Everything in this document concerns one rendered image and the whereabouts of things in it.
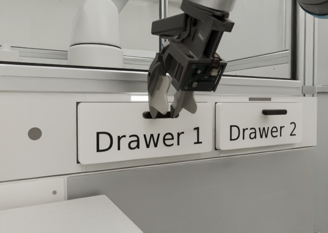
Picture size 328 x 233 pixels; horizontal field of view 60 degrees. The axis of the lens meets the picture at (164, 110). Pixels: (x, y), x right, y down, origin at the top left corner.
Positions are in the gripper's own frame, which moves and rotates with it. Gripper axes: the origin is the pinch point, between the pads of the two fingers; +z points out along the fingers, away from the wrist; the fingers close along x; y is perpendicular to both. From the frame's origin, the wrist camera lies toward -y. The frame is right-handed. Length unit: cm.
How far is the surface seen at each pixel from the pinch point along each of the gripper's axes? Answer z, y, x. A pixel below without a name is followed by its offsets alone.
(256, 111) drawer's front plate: 3.2, -3.0, 28.4
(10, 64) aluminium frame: -2.1, -10.7, -25.0
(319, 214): 104, -17, 161
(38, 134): 6.9, -2.7, -20.9
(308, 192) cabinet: 24, 9, 51
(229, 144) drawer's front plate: 9.3, 1.2, 19.9
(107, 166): 12.5, 1.2, -8.8
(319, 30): 1, -90, 161
